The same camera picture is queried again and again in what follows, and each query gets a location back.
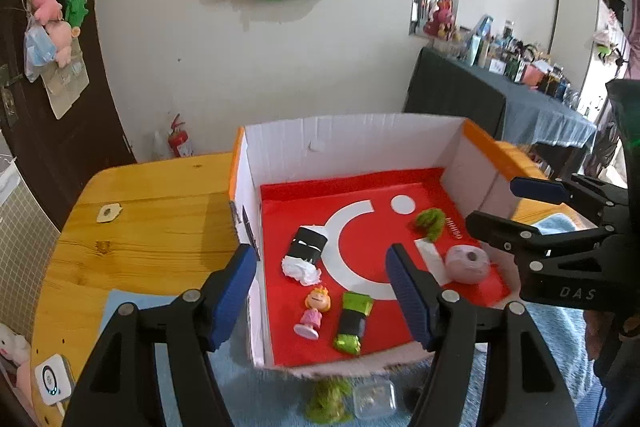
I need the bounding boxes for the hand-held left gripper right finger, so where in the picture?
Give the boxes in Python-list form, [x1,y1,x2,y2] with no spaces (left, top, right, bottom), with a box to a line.
[385,243,583,427]

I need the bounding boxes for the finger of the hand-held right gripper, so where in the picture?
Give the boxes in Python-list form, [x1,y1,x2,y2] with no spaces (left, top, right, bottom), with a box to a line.
[466,211,608,275]
[510,173,626,228]

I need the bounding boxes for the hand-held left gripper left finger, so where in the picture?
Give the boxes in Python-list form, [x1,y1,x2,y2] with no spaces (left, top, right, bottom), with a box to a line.
[62,244,258,427]

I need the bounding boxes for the pale pink round device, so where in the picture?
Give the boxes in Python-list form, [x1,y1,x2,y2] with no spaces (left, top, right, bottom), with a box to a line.
[445,244,491,285]

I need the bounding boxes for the green and black packet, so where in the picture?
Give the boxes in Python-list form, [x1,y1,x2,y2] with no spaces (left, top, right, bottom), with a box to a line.
[332,292,375,355]

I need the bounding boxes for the small green knitted plush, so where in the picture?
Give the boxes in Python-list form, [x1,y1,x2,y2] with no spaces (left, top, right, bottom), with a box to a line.
[412,208,446,242]

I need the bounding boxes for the blonde doll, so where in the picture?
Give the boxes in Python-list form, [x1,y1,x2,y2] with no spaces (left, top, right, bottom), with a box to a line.
[293,286,335,340]

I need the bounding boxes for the black roll with white tissue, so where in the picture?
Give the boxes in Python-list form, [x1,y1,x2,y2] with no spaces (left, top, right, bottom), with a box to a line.
[281,224,331,289]

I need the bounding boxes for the clear plastic container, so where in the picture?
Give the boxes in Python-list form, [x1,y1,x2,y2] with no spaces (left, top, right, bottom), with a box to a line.
[352,379,398,419]

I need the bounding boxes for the large green knitted plush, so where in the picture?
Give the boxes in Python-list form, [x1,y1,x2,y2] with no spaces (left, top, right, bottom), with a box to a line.
[305,377,353,425]

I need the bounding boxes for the orange cardboard box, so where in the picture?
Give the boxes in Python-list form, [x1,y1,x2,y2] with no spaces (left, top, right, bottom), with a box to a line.
[229,113,551,380]

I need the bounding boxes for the blue fluffy towel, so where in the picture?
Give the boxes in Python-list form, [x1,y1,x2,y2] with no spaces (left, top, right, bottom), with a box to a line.
[102,211,608,427]

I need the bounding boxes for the side table with dark cloth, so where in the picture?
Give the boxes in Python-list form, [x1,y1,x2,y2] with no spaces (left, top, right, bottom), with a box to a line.
[404,47,598,178]

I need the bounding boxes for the small wooden piece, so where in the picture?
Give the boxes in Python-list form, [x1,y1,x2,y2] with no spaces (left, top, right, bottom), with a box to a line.
[95,203,123,224]

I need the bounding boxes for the red fire extinguisher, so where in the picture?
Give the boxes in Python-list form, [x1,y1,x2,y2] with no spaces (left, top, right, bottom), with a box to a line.
[167,114,195,159]

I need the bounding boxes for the white cabinet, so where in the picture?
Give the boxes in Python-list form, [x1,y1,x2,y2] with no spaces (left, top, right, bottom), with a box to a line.
[550,0,613,78]

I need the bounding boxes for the white square device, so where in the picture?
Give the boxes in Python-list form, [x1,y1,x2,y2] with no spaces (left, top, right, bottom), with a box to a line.
[34,353,76,406]

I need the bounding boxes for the pink rabbit plush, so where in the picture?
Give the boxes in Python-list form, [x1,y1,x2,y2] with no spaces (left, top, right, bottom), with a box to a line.
[424,0,457,38]

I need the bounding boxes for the white and pink plush toy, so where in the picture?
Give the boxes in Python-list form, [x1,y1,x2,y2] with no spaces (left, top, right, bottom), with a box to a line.
[0,324,33,408]

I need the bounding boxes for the dark brown door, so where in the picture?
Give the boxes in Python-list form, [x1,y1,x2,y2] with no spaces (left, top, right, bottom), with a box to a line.
[0,0,138,233]

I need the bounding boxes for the plush toys on door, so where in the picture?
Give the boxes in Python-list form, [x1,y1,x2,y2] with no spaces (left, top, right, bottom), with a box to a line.
[20,0,91,120]

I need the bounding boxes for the plain pink plush toy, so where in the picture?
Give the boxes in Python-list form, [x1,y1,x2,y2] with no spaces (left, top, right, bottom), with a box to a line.
[44,21,76,68]

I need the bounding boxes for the plastic bag of face masks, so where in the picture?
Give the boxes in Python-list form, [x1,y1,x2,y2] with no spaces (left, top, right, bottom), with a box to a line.
[24,24,58,82]

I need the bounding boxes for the green plush toy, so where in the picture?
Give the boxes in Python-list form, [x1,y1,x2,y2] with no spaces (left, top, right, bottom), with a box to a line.
[64,0,90,28]

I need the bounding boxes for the pink plush with white face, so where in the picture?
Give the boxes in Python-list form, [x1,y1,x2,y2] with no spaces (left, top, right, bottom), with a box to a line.
[30,0,63,22]

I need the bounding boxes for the metal door handle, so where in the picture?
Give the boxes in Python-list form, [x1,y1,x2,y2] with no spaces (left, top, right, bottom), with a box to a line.
[0,64,26,128]

